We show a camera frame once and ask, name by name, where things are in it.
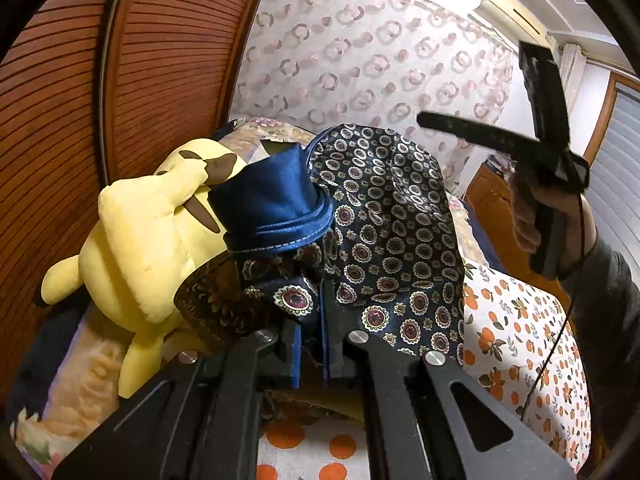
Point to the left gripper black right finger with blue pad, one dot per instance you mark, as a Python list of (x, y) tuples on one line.
[(425, 418)]

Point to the pink circle patterned curtain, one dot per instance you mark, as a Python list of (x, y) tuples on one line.
[(378, 63)]

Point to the yellow Pikachu plush toy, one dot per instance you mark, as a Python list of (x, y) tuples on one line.
[(152, 233)]

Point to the wooden louvered wardrobe door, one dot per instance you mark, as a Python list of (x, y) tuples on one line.
[(93, 91)]

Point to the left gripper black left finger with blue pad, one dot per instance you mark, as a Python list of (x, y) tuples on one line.
[(198, 418)]

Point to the floral quilt on bed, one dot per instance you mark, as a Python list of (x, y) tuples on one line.
[(67, 384)]

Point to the long wooden sideboard cabinet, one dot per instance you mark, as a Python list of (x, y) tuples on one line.
[(487, 199)]

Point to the beige tied side curtain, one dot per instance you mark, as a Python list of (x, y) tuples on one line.
[(572, 66)]

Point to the navy patterned satin pajama top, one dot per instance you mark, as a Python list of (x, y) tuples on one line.
[(350, 232)]

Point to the grey sleeved right forearm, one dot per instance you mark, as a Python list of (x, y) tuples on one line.
[(605, 321)]

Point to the person's right hand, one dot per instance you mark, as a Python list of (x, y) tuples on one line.
[(580, 233)]

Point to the orange print white bedsheet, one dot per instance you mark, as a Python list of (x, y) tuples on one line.
[(516, 344)]

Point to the grey zebra window blind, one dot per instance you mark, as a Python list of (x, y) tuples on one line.
[(614, 180)]

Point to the cream wall air conditioner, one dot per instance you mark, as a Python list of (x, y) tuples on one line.
[(512, 19)]

